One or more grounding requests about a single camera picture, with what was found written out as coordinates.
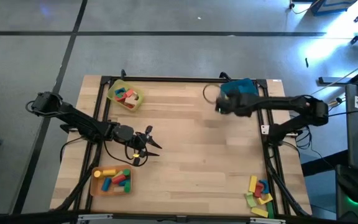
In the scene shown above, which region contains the translucent orange tray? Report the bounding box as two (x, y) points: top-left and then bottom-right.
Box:
(89, 164), (134, 197)

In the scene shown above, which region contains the pale green block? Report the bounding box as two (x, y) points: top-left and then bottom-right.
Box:
(244, 192), (257, 208)

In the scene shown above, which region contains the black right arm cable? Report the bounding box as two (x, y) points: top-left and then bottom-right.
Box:
(202, 83), (223, 104)

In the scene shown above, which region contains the blue box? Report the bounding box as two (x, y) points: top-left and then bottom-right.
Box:
(310, 0), (358, 16)

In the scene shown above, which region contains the beige cord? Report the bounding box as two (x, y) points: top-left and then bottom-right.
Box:
(311, 54), (358, 96)

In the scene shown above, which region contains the black floor stand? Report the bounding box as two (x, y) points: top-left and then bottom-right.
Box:
(318, 60), (358, 86)

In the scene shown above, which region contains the yellow block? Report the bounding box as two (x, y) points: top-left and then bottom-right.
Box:
(248, 175), (258, 194)
(250, 207), (269, 218)
(257, 193), (273, 205)

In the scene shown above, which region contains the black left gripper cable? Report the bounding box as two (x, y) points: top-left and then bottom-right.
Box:
(103, 139), (150, 168)

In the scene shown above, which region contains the black cable bundle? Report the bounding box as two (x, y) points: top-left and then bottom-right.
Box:
(290, 124), (313, 151)

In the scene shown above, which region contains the blue bin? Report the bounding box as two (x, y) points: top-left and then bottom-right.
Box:
(221, 77), (259, 96)

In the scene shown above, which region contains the tan wooden block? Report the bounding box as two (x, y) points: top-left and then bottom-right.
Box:
(124, 95), (139, 106)

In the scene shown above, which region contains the silver rail bracket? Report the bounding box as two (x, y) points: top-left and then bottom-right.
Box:
(249, 217), (287, 224)
(78, 213), (113, 222)

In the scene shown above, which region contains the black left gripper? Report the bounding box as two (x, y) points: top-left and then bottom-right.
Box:
(126, 125), (163, 166)

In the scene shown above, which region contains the translucent yellow bin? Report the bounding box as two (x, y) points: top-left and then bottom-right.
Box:
(106, 79), (145, 112)

